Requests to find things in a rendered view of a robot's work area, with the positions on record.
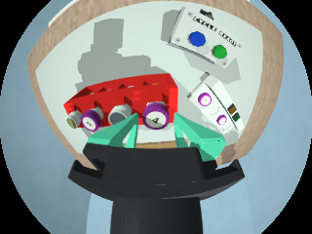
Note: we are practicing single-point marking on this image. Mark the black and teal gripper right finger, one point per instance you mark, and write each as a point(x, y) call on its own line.
point(209, 142)

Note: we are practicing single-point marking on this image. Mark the pale grey flat mat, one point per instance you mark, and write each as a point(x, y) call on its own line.
point(133, 41)

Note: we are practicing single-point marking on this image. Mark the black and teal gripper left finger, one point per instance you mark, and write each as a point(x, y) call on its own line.
point(115, 134)

